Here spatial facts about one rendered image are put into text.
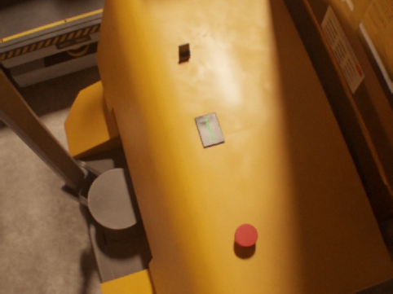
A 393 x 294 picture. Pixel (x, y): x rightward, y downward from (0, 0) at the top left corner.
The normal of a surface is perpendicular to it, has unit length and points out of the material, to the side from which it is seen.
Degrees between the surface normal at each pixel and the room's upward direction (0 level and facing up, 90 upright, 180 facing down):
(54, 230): 0
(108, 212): 0
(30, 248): 0
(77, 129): 22
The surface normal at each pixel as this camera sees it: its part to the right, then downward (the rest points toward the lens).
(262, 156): -0.01, -0.34
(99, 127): -0.36, -0.22
